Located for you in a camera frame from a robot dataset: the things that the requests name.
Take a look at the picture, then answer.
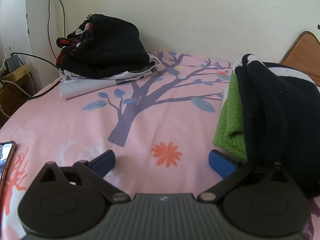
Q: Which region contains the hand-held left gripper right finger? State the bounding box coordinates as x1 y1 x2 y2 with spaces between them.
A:
197 150 295 203

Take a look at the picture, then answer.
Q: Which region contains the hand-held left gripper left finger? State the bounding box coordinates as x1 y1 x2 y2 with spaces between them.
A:
35 150 131 203

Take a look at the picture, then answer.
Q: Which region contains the navy sweater with green collar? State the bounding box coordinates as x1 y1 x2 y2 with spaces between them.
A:
212 54 320 199

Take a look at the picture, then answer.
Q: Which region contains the pink floral bedsheet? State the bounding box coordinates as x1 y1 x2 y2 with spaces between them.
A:
0 51 320 240

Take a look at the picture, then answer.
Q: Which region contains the folded white garment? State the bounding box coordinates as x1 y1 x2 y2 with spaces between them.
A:
59 54 162 100

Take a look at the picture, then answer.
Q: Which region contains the smartphone with red case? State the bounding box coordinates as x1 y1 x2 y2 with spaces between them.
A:
0 141 18 196

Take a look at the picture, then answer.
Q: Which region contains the folded black printed garment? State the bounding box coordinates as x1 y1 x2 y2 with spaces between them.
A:
56 14 150 79

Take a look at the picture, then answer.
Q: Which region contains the wooden side table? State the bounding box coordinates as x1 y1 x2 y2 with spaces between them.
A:
0 64 38 128

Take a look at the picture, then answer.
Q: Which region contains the black power adapter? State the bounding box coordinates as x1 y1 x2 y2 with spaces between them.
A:
4 57 21 72

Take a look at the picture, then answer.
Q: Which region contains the white cable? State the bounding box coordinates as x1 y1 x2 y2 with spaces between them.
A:
0 71 33 98

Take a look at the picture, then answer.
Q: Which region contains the black adapter cable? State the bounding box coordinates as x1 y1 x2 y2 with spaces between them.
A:
10 52 59 68

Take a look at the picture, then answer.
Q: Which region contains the grey wall cable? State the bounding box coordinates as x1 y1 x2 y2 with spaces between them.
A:
48 0 67 38

